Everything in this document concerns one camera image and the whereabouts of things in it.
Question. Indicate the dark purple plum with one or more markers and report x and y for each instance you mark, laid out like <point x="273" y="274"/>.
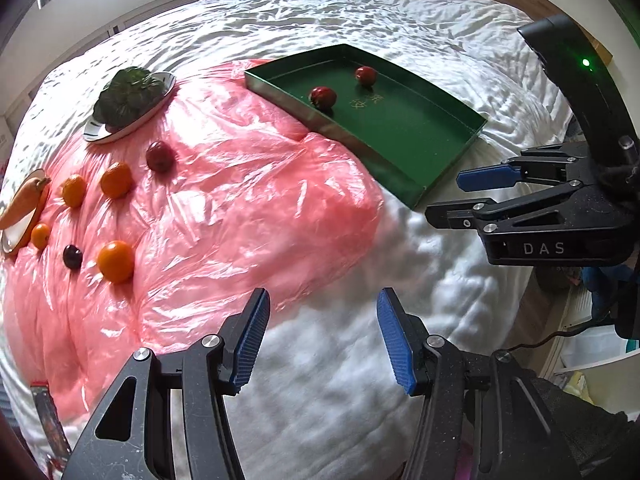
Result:
<point x="72" y="257"/>

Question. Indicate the black white striped plate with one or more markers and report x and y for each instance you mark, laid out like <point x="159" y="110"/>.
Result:
<point x="98" y="133"/>

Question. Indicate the photo card red frame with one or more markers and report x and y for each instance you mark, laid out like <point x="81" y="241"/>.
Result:
<point x="51" y="425"/>

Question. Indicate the small orange mandarin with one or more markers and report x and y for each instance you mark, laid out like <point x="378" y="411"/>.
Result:
<point x="40" y="235"/>

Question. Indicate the green leafy vegetable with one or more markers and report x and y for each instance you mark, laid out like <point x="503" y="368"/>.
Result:
<point x="131" y="93"/>

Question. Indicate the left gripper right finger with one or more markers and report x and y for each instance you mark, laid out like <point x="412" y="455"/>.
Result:
<point x="515" y="436"/>

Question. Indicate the red apple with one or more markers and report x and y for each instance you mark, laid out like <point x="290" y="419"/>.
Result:
<point x="160" y="157"/>
<point x="322" y="97"/>

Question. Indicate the orange oval dish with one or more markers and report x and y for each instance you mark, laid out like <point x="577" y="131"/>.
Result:
<point x="17" y="236"/>

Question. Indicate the smooth orange front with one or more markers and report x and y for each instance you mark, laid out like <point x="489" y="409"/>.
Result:
<point x="116" y="261"/>

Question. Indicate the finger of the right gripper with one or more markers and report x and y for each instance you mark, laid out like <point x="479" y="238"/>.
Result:
<point x="464" y="214"/>
<point x="550" y="165"/>

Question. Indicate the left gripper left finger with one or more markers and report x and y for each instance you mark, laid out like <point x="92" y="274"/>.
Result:
<point x="128" y="434"/>

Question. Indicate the black camera mount green light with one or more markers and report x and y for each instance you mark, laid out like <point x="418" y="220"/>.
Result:
<point x="571" y="63"/>

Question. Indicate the green rectangular tray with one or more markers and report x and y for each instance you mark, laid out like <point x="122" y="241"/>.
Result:
<point x="405" y="130"/>

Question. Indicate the small red tomato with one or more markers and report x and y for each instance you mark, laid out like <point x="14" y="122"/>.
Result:
<point x="366" y="76"/>

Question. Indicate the pink plastic sheet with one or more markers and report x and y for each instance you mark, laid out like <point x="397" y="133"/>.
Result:
<point x="255" y="199"/>

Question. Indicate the white bed sheet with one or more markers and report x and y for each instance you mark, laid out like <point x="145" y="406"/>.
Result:
<point x="322" y="402"/>

